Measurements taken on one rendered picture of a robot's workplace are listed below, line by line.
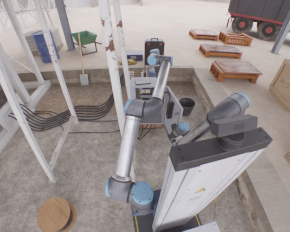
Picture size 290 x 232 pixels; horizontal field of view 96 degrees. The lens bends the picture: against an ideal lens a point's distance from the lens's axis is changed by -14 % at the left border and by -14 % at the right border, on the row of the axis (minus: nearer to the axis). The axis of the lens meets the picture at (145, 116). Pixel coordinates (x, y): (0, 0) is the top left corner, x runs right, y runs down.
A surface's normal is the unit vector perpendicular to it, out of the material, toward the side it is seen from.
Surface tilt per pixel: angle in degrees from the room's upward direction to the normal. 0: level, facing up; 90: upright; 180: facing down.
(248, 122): 61
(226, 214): 0
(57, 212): 0
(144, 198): 5
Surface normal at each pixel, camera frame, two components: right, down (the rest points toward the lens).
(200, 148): 0.00, -0.73
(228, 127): 0.18, 0.24
